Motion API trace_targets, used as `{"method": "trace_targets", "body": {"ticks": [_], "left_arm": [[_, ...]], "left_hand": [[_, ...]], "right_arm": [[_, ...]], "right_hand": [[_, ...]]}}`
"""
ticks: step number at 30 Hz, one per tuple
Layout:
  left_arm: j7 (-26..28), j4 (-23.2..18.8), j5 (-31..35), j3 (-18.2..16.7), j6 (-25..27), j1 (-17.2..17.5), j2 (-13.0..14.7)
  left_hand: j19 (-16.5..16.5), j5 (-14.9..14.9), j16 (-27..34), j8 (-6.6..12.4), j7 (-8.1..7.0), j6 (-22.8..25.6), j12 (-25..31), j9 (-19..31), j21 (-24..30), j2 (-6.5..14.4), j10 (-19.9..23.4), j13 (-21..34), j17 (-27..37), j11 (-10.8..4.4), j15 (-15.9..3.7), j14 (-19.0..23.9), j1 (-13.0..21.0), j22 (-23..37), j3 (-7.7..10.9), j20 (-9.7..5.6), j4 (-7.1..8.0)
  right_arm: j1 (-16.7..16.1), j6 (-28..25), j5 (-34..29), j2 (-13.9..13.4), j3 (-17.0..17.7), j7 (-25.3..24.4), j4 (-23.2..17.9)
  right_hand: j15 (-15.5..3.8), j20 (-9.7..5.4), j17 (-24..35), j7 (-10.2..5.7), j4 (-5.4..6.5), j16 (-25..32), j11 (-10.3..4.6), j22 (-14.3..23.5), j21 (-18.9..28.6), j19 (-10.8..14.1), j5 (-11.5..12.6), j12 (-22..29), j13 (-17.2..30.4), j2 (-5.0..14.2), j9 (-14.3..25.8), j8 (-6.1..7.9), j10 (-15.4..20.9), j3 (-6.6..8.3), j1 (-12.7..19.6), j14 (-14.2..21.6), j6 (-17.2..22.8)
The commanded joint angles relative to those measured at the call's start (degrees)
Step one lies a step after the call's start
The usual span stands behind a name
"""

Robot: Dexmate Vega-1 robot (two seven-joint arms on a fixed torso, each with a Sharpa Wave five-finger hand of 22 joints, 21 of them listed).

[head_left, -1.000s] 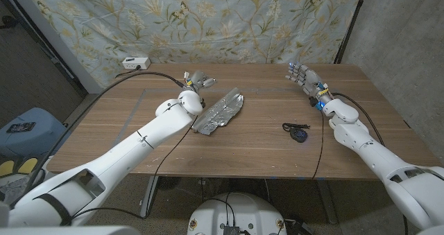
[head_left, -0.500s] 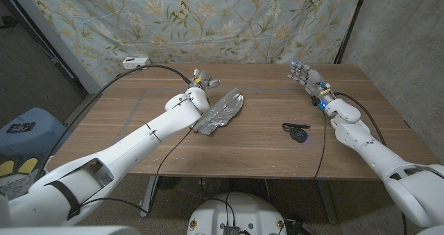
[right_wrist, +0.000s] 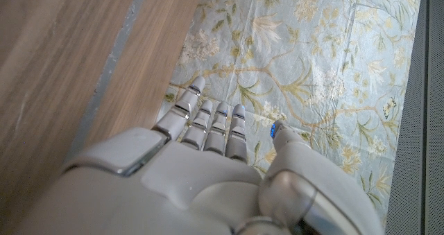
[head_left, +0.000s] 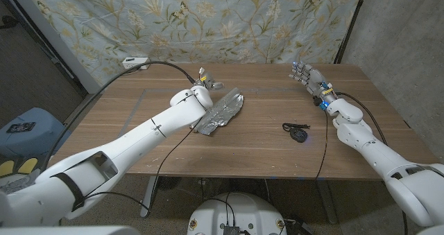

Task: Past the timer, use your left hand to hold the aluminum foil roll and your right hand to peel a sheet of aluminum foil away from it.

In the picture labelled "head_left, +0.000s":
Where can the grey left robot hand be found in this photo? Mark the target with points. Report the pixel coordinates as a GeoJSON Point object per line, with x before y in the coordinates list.
{"type": "Point", "coordinates": [213, 85]}

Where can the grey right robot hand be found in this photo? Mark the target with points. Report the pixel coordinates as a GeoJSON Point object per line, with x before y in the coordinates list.
{"type": "Point", "coordinates": [314, 79]}

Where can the aluminum foil roll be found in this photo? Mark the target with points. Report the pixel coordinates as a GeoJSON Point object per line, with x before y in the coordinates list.
{"type": "Point", "coordinates": [225, 110]}

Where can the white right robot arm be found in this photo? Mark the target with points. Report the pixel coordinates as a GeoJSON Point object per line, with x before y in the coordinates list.
{"type": "Point", "coordinates": [381, 158]}

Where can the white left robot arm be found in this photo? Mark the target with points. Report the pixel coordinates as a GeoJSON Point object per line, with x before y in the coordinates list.
{"type": "Point", "coordinates": [132, 145]}

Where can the floral printed backdrop cloth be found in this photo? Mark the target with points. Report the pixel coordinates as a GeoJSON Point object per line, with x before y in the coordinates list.
{"type": "Point", "coordinates": [208, 23]}

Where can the black backdrop stand pole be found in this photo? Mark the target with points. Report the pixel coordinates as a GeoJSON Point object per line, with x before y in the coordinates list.
{"type": "Point", "coordinates": [350, 27]}

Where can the white power outlet box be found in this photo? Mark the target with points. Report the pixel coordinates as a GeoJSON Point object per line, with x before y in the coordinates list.
{"type": "Point", "coordinates": [133, 61]}

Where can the grey metal table leg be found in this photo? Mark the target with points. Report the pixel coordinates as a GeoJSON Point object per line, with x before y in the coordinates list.
{"type": "Point", "coordinates": [149, 197]}
{"type": "Point", "coordinates": [327, 204]}

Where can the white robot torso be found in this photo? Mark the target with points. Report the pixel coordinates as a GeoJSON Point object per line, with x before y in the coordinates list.
{"type": "Point", "coordinates": [239, 210]}

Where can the blue grey plastic bin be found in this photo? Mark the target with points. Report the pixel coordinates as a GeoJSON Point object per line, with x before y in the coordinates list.
{"type": "Point", "coordinates": [38, 138]}

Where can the black shoe yellow insole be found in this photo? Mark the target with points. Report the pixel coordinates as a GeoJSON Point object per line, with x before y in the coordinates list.
{"type": "Point", "coordinates": [27, 164]}
{"type": "Point", "coordinates": [6, 167]}

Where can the grey sneaker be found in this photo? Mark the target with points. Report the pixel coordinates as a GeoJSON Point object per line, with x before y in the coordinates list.
{"type": "Point", "coordinates": [17, 184]}

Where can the white wall trim post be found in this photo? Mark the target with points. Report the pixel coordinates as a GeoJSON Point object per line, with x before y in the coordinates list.
{"type": "Point", "coordinates": [52, 37]}

